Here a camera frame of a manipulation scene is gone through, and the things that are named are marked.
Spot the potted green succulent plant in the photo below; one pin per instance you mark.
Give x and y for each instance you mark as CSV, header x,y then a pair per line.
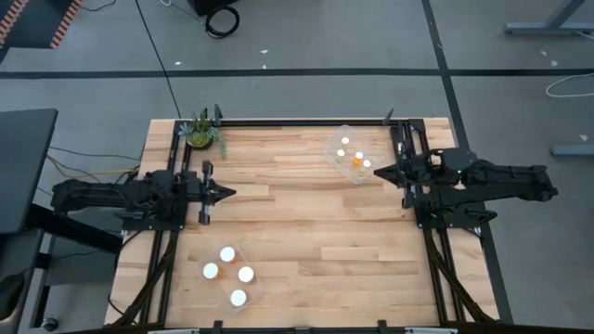
x,y
199,138

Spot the black mat orange striped edges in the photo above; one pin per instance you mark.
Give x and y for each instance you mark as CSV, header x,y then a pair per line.
x,y
42,23

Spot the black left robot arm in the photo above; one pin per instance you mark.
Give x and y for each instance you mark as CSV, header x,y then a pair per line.
x,y
116,192

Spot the black aluminium table frame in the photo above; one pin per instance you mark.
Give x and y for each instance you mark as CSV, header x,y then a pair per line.
x,y
297,123

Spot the grey desk leg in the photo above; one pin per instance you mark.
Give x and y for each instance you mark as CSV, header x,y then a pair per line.
x,y
547,29

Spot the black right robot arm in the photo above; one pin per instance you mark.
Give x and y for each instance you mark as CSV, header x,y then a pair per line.
x,y
501,178

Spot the dark office chair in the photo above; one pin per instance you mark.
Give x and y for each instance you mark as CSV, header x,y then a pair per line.
x,y
11,297

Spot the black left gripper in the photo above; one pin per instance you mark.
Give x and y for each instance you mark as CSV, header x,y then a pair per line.
x,y
205,195

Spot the pale green pill bottle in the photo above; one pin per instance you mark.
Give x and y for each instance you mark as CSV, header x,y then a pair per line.
x,y
340,153
344,140
366,163

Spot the clear plastic bin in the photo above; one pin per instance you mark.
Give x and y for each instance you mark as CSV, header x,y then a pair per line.
x,y
355,173
222,290

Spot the black desk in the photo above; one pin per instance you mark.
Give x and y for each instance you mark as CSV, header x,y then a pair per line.
x,y
23,167

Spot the wide white-capped pill bottle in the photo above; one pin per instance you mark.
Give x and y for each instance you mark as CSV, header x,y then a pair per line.
x,y
246,274
238,298

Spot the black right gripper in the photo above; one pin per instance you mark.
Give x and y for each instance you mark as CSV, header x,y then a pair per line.
x,y
420,174

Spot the grey desk foot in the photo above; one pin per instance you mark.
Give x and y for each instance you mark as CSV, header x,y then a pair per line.
x,y
573,150

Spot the amber pill bottle white cap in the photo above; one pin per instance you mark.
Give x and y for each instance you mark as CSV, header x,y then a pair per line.
x,y
358,156
227,254

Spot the black box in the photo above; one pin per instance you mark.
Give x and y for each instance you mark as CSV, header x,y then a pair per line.
x,y
209,5

